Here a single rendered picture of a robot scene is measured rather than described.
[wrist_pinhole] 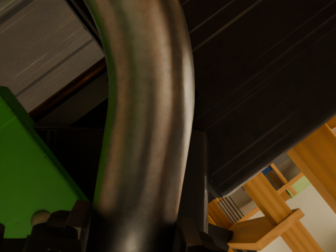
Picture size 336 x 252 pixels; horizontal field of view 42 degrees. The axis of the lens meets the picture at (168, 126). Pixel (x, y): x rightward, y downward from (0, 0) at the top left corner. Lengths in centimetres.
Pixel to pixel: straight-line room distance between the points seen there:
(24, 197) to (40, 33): 48
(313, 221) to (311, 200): 44
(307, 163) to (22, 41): 63
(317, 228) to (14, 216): 968
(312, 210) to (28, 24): 938
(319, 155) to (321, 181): 6
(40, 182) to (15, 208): 2
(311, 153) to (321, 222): 891
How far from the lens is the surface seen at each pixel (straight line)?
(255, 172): 28
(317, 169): 100
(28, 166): 22
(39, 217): 22
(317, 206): 990
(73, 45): 76
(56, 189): 22
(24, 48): 69
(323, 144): 101
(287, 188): 917
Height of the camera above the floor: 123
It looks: 11 degrees down
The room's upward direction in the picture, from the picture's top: 143 degrees clockwise
